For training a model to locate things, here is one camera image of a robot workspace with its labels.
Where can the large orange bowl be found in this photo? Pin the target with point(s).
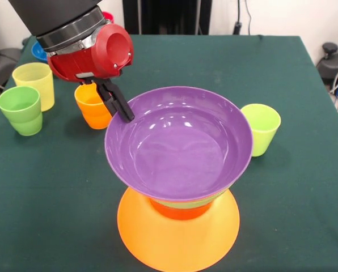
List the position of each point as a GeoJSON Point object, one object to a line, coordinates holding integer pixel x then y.
{"type": "Point", "coordinates": [177, 243]}

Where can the light green bowl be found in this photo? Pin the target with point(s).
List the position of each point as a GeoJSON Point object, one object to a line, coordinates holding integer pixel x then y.
{"type": "Point", "coordinates": [186, 204]}

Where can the red cup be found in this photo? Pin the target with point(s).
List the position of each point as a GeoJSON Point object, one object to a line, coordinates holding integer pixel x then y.
{"type": "Point", "coordinates": [109, 16]}

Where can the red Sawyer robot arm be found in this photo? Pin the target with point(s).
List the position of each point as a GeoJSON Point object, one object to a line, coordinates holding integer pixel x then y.
{"type": "Point", "coordinates": [52, 17]}

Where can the small red-orange bowl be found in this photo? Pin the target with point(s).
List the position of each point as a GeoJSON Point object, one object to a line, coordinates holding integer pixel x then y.
{"type": "Point", "coordinates": [183, 214]}

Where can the orange cup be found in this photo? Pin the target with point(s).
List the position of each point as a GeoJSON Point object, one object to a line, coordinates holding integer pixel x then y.
{"type": "Point", "coordinates": [95, 116]}

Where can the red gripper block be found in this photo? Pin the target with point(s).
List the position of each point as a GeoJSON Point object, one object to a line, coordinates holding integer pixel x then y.
{"type": "Point", "coordinates": [101, 59]}

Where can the dark green table cloth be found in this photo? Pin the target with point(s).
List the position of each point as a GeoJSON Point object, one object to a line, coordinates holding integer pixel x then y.
{"type": "Point", "coordinates": [58, 212]}

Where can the yellow cup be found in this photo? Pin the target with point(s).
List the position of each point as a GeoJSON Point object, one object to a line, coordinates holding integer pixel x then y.
{"type": "Point", "coordinates": [35, 82]}

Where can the lime green cup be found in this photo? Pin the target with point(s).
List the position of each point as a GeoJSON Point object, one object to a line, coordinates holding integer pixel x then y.
{"type": "Point", "coordinates": [264, 136]}

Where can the blue bowl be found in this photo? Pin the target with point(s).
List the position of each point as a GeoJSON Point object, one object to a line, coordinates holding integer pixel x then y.
{"type": "Point", "coordinates": [40, 54]}

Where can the purple bowl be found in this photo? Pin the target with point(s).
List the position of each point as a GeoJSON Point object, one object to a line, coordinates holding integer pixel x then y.
{"type": "Point", "coordinates": [180, 147]}

